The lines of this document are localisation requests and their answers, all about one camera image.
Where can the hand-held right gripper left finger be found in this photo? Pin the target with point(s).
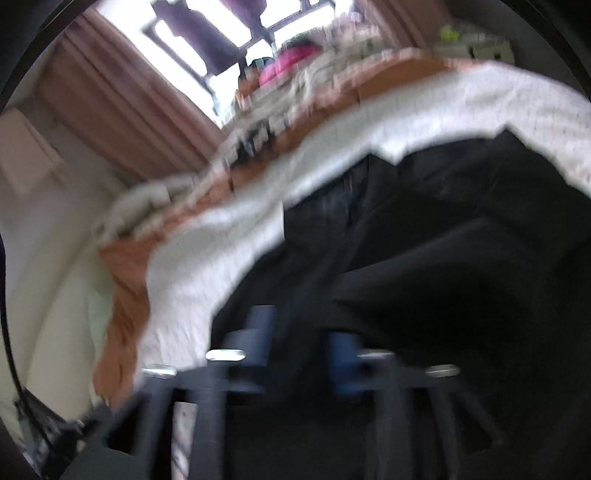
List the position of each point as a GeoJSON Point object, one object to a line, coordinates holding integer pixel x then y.
{"type": "Point", "coordinates": [258, 337]}

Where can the green object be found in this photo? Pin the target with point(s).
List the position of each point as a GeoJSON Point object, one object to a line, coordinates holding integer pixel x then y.
{"type": "Point", "coordinates": [450, 32]}

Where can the pink curtain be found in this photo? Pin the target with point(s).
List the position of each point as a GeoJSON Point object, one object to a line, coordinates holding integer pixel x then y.
{"type": "Point", "coordinates": [115, 101]}

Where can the orange blanket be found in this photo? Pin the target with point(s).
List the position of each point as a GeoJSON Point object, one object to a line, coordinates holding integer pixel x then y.
{"type": "Point", "coordinates": [122, 332]}

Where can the pink plush toy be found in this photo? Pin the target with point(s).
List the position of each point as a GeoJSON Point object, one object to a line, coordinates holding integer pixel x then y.
{"type": "Point", "coordinates": [286, 64]}

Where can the beige quilt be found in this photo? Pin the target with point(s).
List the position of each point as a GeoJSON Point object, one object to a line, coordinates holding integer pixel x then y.
{"type": "Point", "coordinates": [143, 203]}

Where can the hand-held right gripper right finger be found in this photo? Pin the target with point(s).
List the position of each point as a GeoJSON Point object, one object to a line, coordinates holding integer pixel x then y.
{"type": "Point", "coordinates": [344, 364]}

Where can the dark hanging clothes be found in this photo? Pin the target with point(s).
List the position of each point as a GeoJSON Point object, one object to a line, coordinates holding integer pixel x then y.
{"type": "Point", "coordinates": [203, 27]}

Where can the white dotted bed sheet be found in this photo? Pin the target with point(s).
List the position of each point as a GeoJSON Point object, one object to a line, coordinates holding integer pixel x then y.
{"type": "Point", "coordinates": [221, 258]}

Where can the black garment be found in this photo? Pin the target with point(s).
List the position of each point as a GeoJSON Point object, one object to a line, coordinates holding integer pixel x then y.
{"type": "Point", "coordinates": [438, 230]}

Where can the window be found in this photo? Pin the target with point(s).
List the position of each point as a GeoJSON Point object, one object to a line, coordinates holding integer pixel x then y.
{"type": "Point", "coordinates": [184, 46]}

